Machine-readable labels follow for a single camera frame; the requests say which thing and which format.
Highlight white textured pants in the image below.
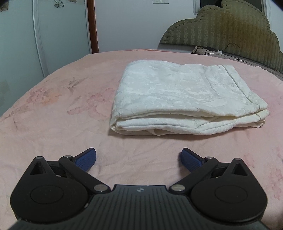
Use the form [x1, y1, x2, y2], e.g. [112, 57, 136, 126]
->
[110, 60, 269, 136]

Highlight pink floral bed blanket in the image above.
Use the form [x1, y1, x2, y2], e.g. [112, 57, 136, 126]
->
[1, 50, 282, 229]

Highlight striped pillow at headboard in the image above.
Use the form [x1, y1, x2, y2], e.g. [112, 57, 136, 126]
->
[192, 47, 282, 80]

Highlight white floral wardrobe door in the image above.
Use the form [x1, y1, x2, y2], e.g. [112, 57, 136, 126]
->
[1, 0, 91, 113]

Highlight olive green padded headboard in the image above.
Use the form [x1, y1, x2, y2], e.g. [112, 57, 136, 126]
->
[160, 3, 282, 72]

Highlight black charging cable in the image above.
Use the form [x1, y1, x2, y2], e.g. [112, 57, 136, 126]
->
[200, 42, 242, 59]

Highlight brown wooden door frame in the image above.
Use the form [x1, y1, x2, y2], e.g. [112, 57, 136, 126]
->
[86, 0, 99, 54]

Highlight dark window with white frame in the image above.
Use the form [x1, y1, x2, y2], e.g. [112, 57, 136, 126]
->
[193, 0, 268, 16]

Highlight white wall socket left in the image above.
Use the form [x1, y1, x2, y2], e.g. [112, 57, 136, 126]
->
[152, 0, 161, 4]

